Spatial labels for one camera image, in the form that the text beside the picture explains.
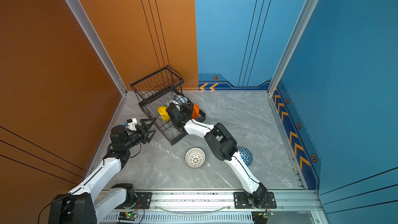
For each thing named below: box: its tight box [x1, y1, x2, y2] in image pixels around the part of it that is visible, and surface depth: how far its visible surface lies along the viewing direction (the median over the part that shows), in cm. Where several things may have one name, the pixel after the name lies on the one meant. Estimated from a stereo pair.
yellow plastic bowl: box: [157, 105, 171, 122], surface depth 98 cm
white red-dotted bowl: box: [184, 147, 207, 169], surface depth 87 cm
